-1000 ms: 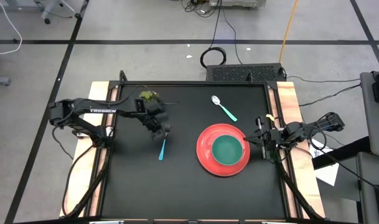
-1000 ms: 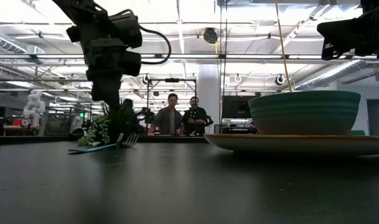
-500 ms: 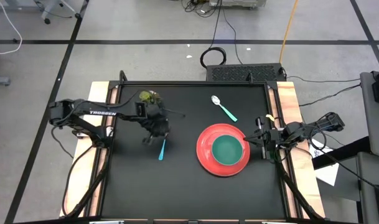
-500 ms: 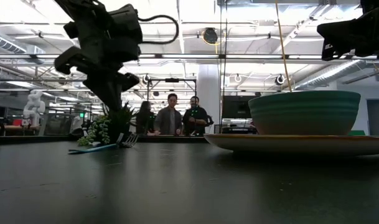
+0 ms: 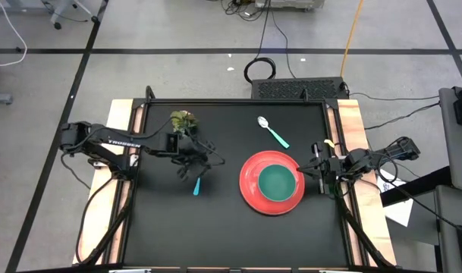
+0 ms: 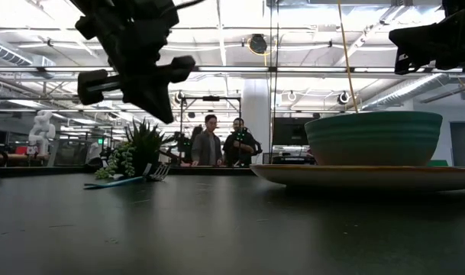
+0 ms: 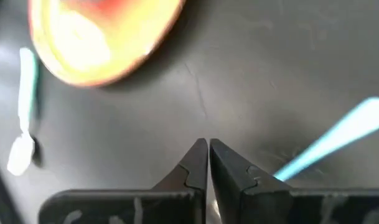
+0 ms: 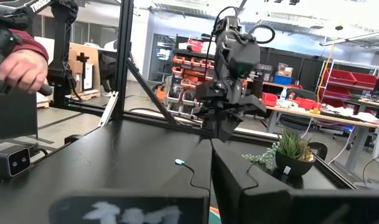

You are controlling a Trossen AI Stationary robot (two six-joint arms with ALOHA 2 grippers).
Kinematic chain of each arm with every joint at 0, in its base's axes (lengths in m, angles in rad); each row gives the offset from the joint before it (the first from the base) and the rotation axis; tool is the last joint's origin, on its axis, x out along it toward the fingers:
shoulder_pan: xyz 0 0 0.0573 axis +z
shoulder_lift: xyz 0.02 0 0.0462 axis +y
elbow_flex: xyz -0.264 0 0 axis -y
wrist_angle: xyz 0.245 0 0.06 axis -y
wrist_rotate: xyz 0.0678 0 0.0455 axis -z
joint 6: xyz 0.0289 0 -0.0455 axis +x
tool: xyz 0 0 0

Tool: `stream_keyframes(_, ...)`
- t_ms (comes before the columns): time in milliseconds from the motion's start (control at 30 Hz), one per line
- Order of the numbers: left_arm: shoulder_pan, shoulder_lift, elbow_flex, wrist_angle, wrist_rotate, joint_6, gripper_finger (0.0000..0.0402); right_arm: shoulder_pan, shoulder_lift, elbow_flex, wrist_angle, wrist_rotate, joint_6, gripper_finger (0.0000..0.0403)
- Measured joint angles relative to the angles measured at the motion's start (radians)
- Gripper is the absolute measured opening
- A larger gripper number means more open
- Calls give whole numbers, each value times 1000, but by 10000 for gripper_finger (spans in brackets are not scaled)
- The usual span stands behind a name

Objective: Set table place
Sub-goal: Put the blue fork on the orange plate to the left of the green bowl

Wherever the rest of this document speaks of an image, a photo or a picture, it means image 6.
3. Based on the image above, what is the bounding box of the red round plate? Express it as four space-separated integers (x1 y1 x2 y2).
249 163 465 192

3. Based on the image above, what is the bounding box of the black monitor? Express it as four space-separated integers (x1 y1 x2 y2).
272 116 318 147

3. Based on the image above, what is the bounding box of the black robot station frame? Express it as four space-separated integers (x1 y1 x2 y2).
178 95 243 167

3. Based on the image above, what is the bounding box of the hanging black cable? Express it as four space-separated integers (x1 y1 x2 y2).
268 0 281 165

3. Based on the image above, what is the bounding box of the black table frame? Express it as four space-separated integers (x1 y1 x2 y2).
0 164 256 179

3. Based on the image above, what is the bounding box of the fork with blue handle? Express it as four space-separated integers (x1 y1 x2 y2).
82 163 172 191

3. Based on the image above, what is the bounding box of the white building column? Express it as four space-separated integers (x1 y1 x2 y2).
241 78 272 166

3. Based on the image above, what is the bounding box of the silver air duct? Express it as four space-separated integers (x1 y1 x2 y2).
0 37 57 77
361 73 453 112

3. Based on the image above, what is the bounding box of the teal ceramic bowl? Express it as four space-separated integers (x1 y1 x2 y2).
304 110 444 167

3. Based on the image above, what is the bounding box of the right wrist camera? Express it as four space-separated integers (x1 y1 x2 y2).
441 0 465 18

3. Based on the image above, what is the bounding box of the artificial green potted plant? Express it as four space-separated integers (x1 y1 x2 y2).
94 118 176 180

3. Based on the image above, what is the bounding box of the yellow cable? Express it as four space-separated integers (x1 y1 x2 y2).
337 0 360 114

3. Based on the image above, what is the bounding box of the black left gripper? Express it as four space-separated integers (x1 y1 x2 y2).
74 7 197 125

